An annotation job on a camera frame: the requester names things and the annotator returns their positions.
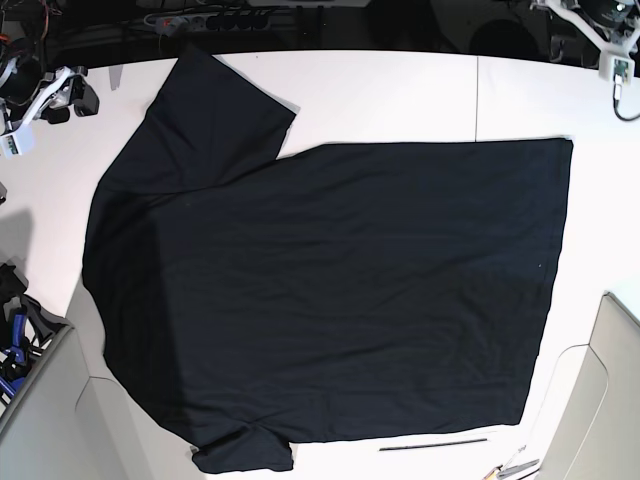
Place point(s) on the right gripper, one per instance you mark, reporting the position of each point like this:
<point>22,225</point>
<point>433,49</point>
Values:
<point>62,92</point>

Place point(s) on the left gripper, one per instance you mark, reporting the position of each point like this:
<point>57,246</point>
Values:
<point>608,25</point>

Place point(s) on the black T-shirt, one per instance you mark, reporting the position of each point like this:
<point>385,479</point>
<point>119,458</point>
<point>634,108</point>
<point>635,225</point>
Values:
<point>352,291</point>

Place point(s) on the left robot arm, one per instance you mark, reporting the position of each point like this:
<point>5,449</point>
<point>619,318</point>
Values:
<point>610,25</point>

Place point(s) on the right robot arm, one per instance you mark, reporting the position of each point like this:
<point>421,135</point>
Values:
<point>30,91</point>

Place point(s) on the white power strip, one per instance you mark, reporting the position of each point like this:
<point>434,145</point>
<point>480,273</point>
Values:
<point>210,21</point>

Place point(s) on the blue black clamps pile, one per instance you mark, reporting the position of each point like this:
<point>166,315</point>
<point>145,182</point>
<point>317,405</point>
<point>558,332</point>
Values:
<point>26,330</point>

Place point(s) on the grey panel left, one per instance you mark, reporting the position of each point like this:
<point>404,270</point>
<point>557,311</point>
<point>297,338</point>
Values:
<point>57,427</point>

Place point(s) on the grey panel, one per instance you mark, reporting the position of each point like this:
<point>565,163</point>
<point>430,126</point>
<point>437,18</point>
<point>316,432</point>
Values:
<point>57,427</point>
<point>598,433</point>

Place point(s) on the grey panel right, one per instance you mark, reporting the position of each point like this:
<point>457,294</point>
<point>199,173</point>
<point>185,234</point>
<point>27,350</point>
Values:
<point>598,433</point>

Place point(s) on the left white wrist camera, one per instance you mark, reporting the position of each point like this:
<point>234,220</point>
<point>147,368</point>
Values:
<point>615,67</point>

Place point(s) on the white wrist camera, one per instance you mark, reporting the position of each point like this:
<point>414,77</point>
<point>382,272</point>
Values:
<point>615,67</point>
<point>18,142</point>

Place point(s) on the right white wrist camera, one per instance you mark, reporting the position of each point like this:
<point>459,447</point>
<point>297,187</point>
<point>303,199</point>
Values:
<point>18,142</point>

